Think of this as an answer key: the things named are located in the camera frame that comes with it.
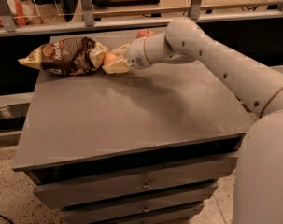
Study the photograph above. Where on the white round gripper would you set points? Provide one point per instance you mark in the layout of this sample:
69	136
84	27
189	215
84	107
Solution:
135	53

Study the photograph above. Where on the bottom grey drawer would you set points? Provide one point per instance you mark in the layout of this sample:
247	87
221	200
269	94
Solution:
162	215

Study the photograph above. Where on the red apple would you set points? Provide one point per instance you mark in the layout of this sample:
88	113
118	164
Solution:
145	33

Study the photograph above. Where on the grey drawer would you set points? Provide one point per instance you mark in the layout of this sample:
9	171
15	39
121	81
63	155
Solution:
162	215
119	184
139	204

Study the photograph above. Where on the grey drawer cabinet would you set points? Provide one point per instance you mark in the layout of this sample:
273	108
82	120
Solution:
99	124

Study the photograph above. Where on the orange white plastic bag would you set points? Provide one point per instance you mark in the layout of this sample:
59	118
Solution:
22	13

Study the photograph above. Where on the middle grey drawer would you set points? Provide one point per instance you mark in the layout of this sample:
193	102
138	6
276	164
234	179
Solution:
139	204

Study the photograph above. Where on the black wooden bar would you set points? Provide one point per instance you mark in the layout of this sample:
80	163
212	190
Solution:
112	3

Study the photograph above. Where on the metal railing frame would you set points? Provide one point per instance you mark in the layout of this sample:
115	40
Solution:
88	17

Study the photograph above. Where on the orange fruit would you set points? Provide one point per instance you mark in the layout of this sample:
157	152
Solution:
109	58

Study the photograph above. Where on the brown chip bag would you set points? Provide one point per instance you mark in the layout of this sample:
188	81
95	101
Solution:
69	57

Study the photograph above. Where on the top grey drawer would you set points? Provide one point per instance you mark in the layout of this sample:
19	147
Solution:
119	184

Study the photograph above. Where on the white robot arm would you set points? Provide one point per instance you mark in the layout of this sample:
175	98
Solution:
258	189

